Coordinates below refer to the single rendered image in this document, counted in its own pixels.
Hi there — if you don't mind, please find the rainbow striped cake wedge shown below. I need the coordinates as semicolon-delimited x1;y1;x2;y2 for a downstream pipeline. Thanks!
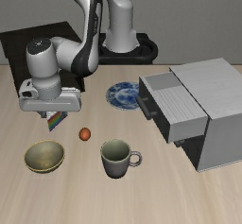
46;111;69;133

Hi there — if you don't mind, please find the blue and white plate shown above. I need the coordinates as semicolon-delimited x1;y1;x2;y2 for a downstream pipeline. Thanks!
105;81;142;112

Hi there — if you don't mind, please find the small orange fruit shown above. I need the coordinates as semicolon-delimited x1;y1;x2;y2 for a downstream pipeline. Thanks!
78;127;93;142

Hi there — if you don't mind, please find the olive green bowl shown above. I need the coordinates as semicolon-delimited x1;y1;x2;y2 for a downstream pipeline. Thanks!
23;139;66;175

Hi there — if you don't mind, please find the grey-green mug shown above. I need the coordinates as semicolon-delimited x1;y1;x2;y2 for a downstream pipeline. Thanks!
99;138;143;180

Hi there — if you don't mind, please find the grey cabinet drawer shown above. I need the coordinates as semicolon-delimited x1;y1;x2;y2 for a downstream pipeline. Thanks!
136;71;210;145

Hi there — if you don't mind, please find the grey cabinet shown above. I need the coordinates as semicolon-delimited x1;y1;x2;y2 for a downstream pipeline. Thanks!
168;57;242;173

